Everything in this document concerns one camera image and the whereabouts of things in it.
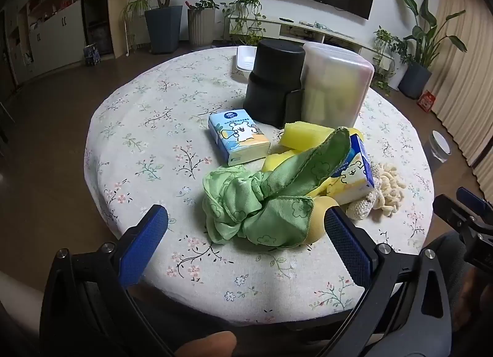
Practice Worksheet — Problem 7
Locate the yellow teardrop sponge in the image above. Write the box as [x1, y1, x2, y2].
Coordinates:
[306, 193, 342, 245]

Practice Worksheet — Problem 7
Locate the red paper bag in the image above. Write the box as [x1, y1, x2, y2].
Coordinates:
[418, 90, 437, 113]

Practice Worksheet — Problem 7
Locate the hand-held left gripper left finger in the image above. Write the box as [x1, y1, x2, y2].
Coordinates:
[39, 205, 170, 357]

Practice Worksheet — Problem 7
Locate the broad leaf plant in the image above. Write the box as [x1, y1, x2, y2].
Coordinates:
[393, 0, 468, 70]

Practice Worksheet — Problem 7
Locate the trailing pothos plant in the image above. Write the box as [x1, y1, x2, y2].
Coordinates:
[221, 0, 267, 47]

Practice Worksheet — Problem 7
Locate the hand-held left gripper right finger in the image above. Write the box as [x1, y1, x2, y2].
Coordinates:
[324, 206, 452, 357]

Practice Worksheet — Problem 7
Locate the yellow rectangular sponge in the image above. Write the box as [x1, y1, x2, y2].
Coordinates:
[278, 121, 336, 152]
[262, 149, 307, 173]

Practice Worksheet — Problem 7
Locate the white ribbed plant pot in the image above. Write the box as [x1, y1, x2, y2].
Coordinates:
[187, 8, 216, 47]

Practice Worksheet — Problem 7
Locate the person's left hand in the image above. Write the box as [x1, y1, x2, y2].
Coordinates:
[188, 330, 238, 357]

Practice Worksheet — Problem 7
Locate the white television cabinet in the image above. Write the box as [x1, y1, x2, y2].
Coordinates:
[229, 16, 394, 62]

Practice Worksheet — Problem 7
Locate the dark grey plant pot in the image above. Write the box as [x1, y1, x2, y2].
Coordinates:
[398, 62, 433, 100]

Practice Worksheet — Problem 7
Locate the cream chunky scrunchie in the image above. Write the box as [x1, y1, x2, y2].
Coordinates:
[369, 162, 407, 220]

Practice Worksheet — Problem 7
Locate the beige knitted pad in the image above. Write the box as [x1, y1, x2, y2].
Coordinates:
[346, 188, 380, 222]

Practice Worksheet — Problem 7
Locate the small toy robot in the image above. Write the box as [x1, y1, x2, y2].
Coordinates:
[84, 44, 102, 67]

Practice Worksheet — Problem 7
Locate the cartoon tissue pack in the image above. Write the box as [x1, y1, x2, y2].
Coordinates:
[327, 134, 375, 204]
[208, 108, 271, 167]

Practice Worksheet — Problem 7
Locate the white plastic tray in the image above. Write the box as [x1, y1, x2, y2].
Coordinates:
[232, 45, 258, 72]

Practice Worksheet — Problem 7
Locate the white tall plant pot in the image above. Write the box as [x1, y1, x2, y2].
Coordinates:
[389, 63, 408, 91]

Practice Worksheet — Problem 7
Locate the spider plant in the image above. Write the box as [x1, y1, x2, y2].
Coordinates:
[119, 0, 153, 26]

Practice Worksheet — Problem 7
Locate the translucent plastic container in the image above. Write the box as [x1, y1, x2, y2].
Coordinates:
[300, 42, 375, 129]

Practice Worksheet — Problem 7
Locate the beige curtain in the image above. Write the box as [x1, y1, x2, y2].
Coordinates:
[430, 0, 493, 204]

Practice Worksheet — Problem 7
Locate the black cylindrical container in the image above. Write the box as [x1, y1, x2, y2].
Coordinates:
[243, 38, 306, 129]

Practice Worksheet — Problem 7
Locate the floral tablecloth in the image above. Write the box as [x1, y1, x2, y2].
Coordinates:
[84, 46, 435, 323]

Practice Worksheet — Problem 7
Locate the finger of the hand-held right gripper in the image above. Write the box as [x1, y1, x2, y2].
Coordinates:
[456, 187, 488, 213]
[432, 194, 476, 232]

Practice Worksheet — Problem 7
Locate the dark blue plant pot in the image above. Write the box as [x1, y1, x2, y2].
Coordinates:
[144, 5, 184, 55]

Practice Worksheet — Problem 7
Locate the white wall cabinet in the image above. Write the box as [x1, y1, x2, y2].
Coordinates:
[0, 0, 88, 86]

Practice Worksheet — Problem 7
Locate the green microfibre cloth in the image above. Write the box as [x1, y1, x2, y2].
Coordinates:
[202, 127, 352, 248]

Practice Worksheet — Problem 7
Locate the bushy vine plant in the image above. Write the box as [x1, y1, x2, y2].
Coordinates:
[370, 26, 409, 93]

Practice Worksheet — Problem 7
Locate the grey trash bin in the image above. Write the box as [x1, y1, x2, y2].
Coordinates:
[423, 131, 454, 175]

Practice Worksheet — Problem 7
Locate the dark display shelf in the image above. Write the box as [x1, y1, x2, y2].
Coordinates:
[82, 0, 115, 58]

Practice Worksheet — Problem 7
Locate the small green plant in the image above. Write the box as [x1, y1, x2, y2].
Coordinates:
[185, 0, 220, 12]

